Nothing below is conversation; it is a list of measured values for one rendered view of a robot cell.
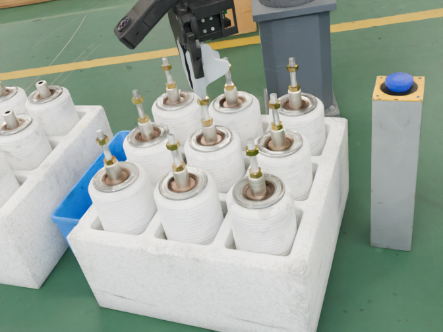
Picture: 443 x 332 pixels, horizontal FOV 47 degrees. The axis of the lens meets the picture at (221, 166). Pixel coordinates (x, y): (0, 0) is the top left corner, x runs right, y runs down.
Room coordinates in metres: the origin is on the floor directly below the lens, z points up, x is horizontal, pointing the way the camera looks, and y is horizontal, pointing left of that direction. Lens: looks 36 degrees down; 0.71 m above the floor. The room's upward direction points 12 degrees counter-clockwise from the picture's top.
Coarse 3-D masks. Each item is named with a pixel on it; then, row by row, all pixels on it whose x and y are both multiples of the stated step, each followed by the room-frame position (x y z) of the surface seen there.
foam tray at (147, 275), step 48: (336, 144) 0.72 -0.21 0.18; (336, 192) 0.68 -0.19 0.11; (96, 240) 0.60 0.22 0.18; (144, 240) 0.58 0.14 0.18; (336, 240) 0.66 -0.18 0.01; (96, 288) 0.62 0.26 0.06; (144, 288) 0.57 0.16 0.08; (192, 288) 0.53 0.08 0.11; (240, 288) 0.50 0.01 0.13; (288, 288) 0.46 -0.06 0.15
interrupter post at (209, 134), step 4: (212, 124) 0.71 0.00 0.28; (204, 128) 0.70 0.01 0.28; (208, 128) 0.70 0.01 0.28; (212, 128) 0.70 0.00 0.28; (204, 132) 0.71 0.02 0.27; (208, 132) 0.70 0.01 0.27; (212, 132) 0.70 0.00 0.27; (204, 136) 0.71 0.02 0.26; (208, 136) 0.70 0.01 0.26; (212, 136) 0.70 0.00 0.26; (216, 136) 0.71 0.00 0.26; (204, 140) 0.71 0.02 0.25; (208, 140) 0.70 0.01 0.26; (212, 140) 0.70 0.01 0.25
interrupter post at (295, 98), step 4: (300, 88) 0.77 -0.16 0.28; (288, 92) 0.77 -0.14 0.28; (292, 92) 0.76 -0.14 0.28; (296, 92) 0.76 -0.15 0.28; (300, 92) 0.76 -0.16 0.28; (292, 96) 0.76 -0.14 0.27; (296, 96) 0.76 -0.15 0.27; (300, 96) 0.76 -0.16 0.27; (292, 100) 0.76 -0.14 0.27; (296, 100) 0.76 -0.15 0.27; (300, 100) 0.76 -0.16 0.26; (292, 104) 0.76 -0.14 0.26; (296, 104) 0.76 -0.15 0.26; (300, 104) 0.76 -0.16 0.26
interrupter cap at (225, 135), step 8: (200, 128) 0.75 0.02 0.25; (216, 128) 0.74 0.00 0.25; (224, 128) 0.73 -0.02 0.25; (192, 136) 0.73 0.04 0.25; (200, 136) 0.72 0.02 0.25; (224, 136) 0.71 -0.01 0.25; (232, 136) 0.70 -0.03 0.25; (192, 144) 0.70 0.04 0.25; (200, 144) 0.70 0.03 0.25; (208, 144) 0.70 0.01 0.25; (216, 144) 0.69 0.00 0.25; (224, 144) 0.68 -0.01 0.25; (208, 152) 0.68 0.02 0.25
